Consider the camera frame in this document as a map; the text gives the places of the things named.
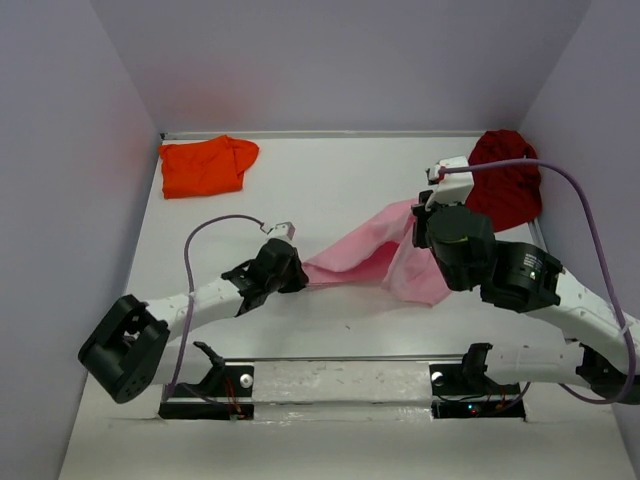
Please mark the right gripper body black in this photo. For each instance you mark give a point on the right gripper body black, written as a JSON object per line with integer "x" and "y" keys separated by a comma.
{"x": 454, "y": 281}

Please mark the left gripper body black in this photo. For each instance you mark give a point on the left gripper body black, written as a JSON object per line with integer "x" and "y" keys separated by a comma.
{"x": 288, "y": 281}

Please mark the pink t shirt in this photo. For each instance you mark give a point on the pink t shirt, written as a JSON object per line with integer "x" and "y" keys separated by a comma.
{"x": 381, "y": 251}

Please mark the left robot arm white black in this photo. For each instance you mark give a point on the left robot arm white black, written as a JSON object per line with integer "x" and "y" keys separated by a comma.
{"x": 136, "y": 341}

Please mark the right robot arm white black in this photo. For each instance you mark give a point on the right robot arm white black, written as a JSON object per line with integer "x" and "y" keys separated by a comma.
{"x": 524, "y": 279}

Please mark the dark red t shirt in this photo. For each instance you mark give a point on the dark red t shirt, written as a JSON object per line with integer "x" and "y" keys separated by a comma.
{"x": 509, "y": 196}

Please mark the orange t shirt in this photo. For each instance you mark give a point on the orange t shirt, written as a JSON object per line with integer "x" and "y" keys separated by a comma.
{"x": 206, "y": 168}

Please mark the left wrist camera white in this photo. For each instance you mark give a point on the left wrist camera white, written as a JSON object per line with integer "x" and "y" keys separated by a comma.
{"x": 284, "y": 231}

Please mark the back table rail white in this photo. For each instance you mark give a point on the back table rail white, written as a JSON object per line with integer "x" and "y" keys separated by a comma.
{"x": 315, "y": 134}

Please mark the front table rail metal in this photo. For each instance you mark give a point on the front table rail metal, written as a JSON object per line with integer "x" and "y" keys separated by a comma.
{"x": 346, "y": 358}

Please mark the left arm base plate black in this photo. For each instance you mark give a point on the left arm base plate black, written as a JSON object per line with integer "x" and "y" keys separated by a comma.
{"x": 226, "y": 396}

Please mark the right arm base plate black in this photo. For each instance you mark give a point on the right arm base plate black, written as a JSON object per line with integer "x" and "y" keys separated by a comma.
{"x": 455, "y": 397}

